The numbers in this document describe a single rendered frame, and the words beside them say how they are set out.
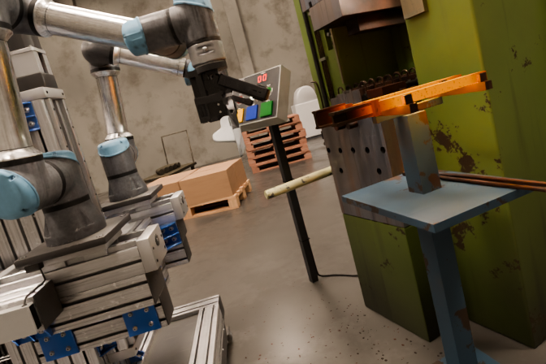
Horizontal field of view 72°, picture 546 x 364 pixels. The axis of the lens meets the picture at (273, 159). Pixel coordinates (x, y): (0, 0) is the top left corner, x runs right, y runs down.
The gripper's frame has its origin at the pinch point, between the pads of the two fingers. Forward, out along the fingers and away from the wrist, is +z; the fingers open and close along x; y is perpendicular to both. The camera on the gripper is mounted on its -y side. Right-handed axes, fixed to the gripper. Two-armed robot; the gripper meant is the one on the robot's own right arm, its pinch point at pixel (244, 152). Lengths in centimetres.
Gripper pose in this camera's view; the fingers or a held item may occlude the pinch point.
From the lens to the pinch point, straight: 83.8
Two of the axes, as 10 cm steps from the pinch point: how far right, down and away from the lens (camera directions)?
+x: 0.9, 1.2, -9.9
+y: -9.6, 2.7, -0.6
